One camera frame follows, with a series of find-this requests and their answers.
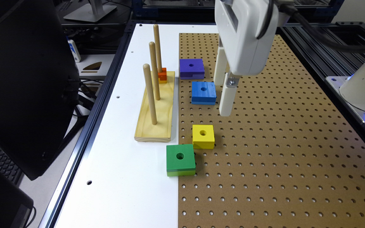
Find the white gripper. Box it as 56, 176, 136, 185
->
214, 0, 289, 117

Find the yellow wooden block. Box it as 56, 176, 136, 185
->
192, 125, 215, 149

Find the blue wooden block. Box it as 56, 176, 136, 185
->
191, 82, 217, 105

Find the purple wooden block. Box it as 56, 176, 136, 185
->
179, 59, 205, 80

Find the orange wooden block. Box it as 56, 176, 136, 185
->
158, 68, 167, 84

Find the green wooden block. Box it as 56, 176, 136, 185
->
166, 144, 196, 177

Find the front wooden peg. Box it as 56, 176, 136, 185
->
143, 63, 157, 125

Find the wooden peg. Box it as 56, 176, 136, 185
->
143, 63, 157, 125
149, 42, 160, 101
153, 24, 163, 73

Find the middle wooden peg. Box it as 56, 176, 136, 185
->
149, 42, 160, 101

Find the rear wooden peg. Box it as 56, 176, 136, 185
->
153, 24, 163, 73

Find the wooden peg base board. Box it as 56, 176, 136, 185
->
134, 71, 175, 143

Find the brown perforated pegboard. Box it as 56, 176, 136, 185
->
178, 36, 365, 228

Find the white blue small device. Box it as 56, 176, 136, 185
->
68, 39, 81, 63

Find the silver monitor stand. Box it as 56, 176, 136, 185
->
63, 0, 117, 23

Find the black computer monitor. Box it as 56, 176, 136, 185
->
0, 0, 79, 180

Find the black keyboard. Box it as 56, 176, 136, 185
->
0, 148, 23, 186

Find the black laptop corner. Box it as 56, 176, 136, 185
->
0, 173, 34, 228

